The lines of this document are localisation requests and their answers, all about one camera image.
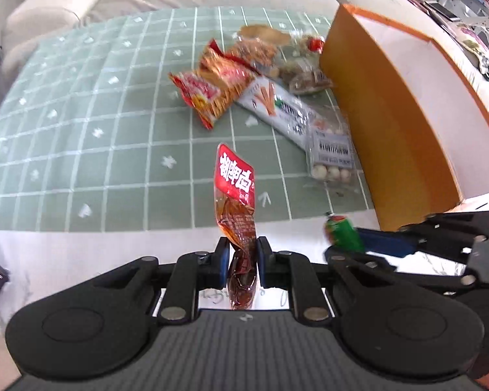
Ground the orange cardboard box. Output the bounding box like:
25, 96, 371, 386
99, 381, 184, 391
319, 3, 489, 233

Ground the clear pack of white balls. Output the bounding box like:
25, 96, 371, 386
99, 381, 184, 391
305, 118, 356, 182

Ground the dark green snack packet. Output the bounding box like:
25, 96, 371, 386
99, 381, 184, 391
324, 211, 365, 253

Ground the clear bag with red piece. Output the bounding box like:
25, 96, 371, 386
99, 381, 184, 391
291, 30, 327, 60

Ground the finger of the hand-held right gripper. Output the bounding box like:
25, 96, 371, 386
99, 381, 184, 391
364, 258, 479, 294
356, 210, 489, 259

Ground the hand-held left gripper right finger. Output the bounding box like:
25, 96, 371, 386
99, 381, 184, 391
256, 237, 376, 326

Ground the gold-topped clear cashew bag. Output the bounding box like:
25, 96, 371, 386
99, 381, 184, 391
227, 24, 292, 70

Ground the patterned cloth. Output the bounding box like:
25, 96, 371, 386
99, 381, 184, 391
452, 22, 489, 84

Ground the green checked tablecloth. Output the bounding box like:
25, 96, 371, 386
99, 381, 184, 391
0, 6, 378, 233

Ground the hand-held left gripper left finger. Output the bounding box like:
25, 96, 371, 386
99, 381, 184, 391
106, 237, 231, 326

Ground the red brown meat snack packet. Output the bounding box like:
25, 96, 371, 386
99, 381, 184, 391
212, 142, 258, 310

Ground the white biscuit stick box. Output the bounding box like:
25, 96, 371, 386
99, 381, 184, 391
234, 77, 322, 149

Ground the clear bag of brown snacks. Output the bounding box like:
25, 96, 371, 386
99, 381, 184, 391
277, 58, 334, 95

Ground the red orange stick snack bag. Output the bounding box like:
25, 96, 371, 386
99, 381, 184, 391
169, 69, 239, 131
200, 40, 257, 90

